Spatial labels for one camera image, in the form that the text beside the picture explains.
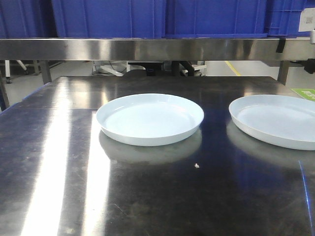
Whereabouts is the blue ribbed crate, right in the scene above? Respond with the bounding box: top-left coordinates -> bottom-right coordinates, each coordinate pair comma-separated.
264,0 -> 315,38

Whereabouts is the blue plastic crate, left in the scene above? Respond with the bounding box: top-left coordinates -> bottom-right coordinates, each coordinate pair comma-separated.
0,0 -> 57,39

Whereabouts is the blue plastic crate, centre-right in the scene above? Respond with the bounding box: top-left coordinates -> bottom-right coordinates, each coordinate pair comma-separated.
165,0 -> 267,38

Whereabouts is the blue plastic crate, centre-left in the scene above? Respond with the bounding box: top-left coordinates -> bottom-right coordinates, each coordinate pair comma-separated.
52,0 -> 166,39

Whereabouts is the light blue plate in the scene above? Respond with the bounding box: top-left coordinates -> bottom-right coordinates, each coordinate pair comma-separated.
96,93 -> 204,147
229,94 -> 315,150

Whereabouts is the stainless steel shelf rail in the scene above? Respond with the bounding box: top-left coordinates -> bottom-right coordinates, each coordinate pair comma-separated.
0,38 -> 315,61

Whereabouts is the green floor sign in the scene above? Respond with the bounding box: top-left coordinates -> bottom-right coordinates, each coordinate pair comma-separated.
291,88 -> 315,101

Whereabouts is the white QR label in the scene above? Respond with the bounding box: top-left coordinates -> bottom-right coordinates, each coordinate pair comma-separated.
298,8 -> 315,32

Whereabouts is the black tape strip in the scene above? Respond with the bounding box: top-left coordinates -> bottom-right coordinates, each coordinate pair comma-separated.
276,38 -> 286,54

